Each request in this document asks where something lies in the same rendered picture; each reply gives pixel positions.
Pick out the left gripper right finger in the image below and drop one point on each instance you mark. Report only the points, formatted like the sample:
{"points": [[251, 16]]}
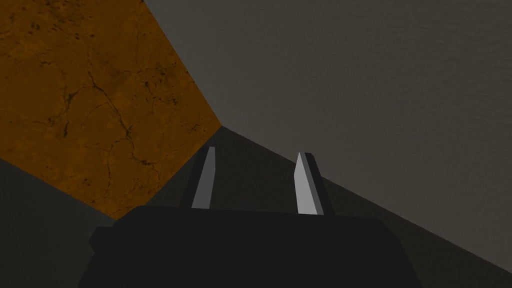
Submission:
{"points": [[308, 188]]}

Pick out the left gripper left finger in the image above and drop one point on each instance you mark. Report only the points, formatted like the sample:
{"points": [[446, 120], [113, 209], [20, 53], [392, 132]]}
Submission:
{"points": [[202, 184]]}

